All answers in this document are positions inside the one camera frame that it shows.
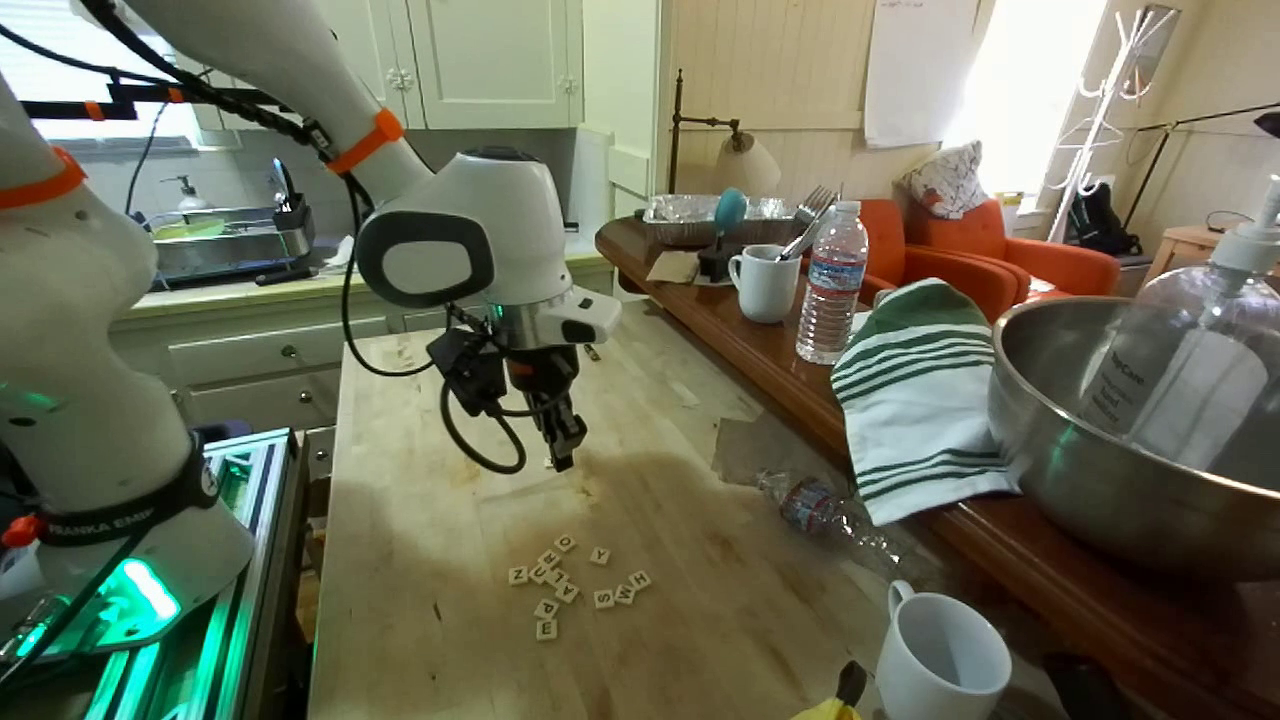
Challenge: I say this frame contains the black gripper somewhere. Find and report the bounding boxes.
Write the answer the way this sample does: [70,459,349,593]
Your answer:
[429,312,590,474]

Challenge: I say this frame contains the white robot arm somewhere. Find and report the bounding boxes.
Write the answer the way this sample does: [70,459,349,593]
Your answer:
[0,0,618,649]

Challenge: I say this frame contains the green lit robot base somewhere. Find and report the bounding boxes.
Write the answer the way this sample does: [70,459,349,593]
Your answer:
[0,427,305,720]

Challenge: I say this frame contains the pile of letter tiles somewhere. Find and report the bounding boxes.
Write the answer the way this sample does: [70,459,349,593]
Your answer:
[504,531,651,645]

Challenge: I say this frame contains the white mug near tiles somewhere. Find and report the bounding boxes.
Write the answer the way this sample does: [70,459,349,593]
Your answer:
[873,582,1013,720]

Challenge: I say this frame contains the white mug on counter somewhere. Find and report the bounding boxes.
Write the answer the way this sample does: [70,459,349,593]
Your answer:
[727,244,801,324]

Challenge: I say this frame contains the crumpled clear plastic bottle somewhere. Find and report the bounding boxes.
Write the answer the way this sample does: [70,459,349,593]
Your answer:
[755,474,873,548]

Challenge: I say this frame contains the white kitchen cabinet drawers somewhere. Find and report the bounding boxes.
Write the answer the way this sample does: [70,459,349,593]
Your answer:
[116,253,618,438]

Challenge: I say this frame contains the clear plastic water bottle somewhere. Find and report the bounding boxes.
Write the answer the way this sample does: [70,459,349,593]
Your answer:
[798,200,869,366]

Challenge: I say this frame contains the floor lamp with shade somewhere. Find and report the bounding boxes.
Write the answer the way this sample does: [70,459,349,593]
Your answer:
[666,81,780,198]

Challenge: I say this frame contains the green striped white towel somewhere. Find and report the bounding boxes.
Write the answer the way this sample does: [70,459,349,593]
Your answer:
[831,280,1015,530]

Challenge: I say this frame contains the orange armchair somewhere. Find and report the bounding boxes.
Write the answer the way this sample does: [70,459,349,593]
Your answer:
[862,200,1119,321]

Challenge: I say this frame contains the large steel mixing bowl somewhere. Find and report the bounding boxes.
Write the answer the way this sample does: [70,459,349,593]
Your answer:
[988,300,1280,582]

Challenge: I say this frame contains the clear pump soap bottle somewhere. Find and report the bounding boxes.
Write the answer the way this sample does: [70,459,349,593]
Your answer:
[1082,185,1280,468]

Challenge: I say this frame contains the dark wooden counter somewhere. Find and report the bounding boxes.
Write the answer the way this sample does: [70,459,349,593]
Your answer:
[594,212,1280,720]

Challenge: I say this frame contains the white coat rack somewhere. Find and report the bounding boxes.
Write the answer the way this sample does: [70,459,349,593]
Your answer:
[1040,0,1194,242]

